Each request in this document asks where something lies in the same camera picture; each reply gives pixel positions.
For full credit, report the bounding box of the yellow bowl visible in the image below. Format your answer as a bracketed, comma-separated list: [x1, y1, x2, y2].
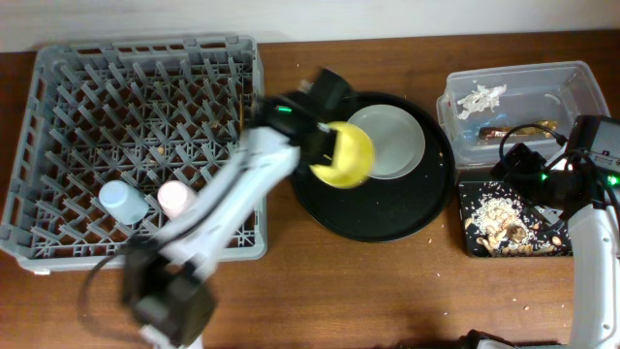
[310, 121, 375, 189]

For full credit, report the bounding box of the food scraps and rice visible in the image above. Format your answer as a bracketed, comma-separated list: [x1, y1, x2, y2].
[463, 181, 571, 257]

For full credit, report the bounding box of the grey round plate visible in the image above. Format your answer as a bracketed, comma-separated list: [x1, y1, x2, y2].
[348, 105, 425, 180]

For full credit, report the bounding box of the brown snack wrapper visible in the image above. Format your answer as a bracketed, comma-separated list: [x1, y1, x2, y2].
[478, 120, 559, 140]

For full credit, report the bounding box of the white tissue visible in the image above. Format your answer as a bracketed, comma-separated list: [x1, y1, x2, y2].
[457, 84, 507, 119]

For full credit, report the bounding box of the pink plastic cup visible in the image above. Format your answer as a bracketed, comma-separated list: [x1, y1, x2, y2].
[157, 180, 197, 219]

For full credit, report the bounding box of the blue plastic cup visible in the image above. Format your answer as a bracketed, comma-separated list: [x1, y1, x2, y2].
[98, 180, 149, 225]

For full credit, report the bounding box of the wooden chopstick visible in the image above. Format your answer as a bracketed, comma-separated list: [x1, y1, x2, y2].
[238, 92, 245, 135]

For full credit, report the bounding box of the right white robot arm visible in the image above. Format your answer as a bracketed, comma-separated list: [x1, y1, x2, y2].
[491, 163, 619, 348]

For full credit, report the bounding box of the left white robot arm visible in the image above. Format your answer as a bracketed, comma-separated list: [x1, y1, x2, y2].
[121, 92, 341, 348]

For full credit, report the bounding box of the clear plastic waste bin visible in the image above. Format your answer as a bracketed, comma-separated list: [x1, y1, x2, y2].
[437, 61, 610, 171]

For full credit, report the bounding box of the grey plastic dishwasher rack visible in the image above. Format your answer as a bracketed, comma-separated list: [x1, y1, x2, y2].
[1, 36, 264, 274]

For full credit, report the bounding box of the black rectangular tray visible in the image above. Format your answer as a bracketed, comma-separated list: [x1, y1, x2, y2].
[457, 179, 577, 258]

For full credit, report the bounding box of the round black serving tray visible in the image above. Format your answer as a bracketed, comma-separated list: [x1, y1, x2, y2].
[291, 92, 456, 242]

